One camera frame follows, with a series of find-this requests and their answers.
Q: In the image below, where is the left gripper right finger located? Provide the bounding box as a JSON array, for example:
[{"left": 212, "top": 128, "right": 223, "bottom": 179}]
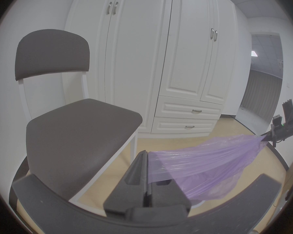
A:
[{"left": 148, "top": 152, "right": 192, "bottom": 213}]

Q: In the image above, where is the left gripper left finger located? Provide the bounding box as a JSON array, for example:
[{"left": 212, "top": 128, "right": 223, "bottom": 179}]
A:
[{"left": 104, "top": 150, "right": 148, "bottom": 215}]

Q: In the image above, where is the purple plastic bag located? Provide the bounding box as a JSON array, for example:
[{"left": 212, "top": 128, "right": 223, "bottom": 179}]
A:
[{"left": 148, "top": 134, "right": 268, "bottom": 201}]

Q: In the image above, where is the grey curtain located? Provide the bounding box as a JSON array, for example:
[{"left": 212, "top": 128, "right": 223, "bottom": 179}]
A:
[{"left": 241, "top": 69, "right": 283, "bottom": 124}]

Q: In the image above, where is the grey and white chair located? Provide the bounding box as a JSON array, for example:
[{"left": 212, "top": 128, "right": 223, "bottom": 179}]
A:
[{"left": 15, "top": 29, "right": 143, "bottom": 204}]

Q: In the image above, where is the white wardrobe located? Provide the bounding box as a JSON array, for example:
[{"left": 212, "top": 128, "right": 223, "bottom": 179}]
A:
[{"left": 65, "top": 0, "right": 240, "bottom": 139}]

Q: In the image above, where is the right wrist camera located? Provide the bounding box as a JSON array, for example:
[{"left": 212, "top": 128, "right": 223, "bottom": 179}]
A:
[{"left": 272, "top": 115, "right": 284, "bottom": 129}]

